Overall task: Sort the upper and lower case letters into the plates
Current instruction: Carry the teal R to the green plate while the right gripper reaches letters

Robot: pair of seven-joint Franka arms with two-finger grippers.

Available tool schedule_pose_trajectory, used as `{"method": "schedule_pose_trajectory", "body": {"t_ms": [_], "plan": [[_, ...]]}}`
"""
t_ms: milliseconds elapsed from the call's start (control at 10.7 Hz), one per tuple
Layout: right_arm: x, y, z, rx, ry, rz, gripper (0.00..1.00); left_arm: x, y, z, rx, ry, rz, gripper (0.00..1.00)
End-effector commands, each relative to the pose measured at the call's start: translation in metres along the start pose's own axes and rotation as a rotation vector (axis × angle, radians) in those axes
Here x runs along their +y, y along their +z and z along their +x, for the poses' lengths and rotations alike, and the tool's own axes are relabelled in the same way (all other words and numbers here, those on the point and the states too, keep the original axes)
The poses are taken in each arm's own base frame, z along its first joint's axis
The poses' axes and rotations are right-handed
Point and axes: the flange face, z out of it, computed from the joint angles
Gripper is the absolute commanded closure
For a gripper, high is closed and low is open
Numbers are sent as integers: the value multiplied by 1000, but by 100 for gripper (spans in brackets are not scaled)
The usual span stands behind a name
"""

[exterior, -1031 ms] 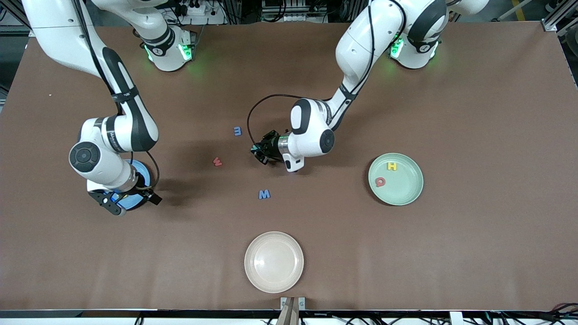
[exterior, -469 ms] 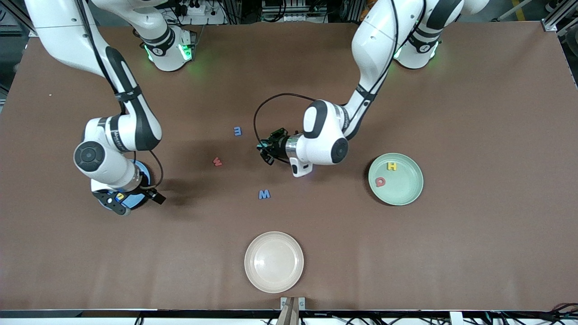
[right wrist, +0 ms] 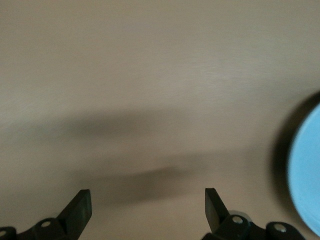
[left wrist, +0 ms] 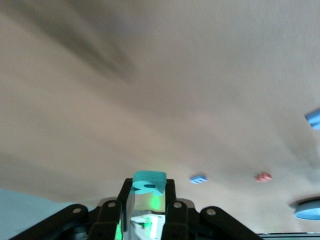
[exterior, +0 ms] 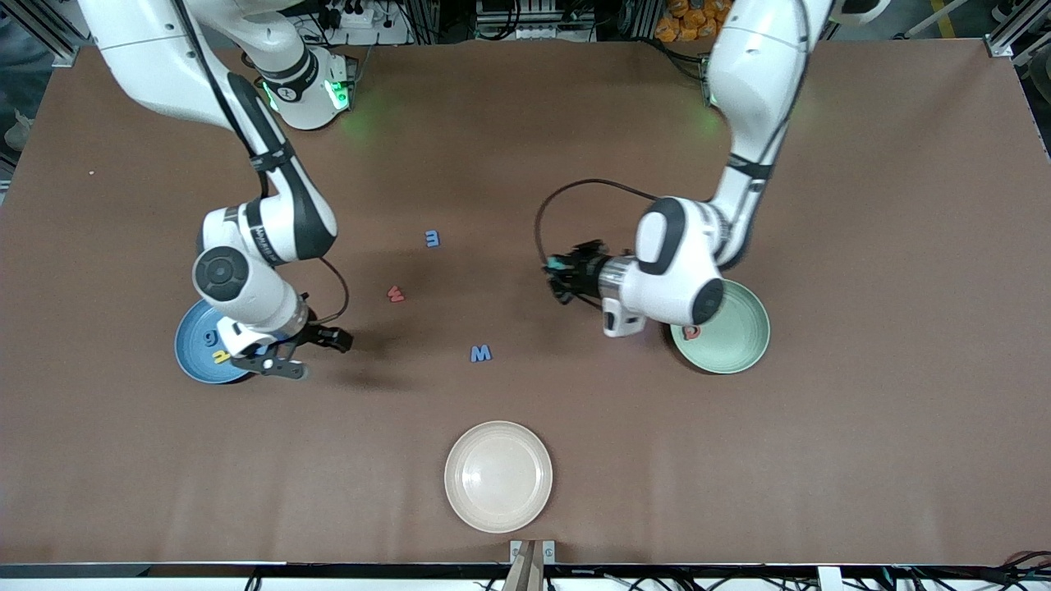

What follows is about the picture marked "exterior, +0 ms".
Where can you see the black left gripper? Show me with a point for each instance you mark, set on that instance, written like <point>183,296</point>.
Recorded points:
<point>585,272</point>

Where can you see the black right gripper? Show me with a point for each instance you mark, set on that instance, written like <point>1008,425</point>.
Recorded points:
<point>318,334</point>

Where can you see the red lowercase letter w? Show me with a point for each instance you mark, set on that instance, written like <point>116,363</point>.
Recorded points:
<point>396,294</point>

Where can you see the red capital letter Q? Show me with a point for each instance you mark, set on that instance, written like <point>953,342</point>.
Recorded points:
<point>692,333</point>

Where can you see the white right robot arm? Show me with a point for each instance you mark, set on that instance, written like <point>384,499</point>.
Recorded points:
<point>139,49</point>

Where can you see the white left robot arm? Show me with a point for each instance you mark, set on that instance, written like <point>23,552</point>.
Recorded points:
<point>755,66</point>

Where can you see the blue capital letter W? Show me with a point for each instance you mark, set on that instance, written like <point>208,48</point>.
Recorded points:
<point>480,353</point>

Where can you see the blue round plate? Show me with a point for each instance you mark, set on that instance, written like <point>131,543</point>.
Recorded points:
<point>193,353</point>

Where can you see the green round plate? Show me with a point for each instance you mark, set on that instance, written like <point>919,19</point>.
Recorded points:
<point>739,336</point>

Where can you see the beige round plate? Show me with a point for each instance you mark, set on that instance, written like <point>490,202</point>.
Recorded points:
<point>498,477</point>

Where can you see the black electronics rack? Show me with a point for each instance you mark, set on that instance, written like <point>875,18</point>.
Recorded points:
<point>509,12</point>

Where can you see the bag of orange fruits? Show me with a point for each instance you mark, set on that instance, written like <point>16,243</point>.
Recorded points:
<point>681,20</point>

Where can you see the white power strip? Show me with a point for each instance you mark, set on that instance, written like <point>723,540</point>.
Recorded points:
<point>382,34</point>

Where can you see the tan wooden strip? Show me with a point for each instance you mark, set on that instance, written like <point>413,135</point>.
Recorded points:
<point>525,574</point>

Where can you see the metal table edge bracket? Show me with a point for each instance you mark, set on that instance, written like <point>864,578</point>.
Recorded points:
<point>548,552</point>

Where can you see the aluminium frame profile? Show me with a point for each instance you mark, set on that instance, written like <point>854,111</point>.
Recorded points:
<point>1000,48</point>
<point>61,51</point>

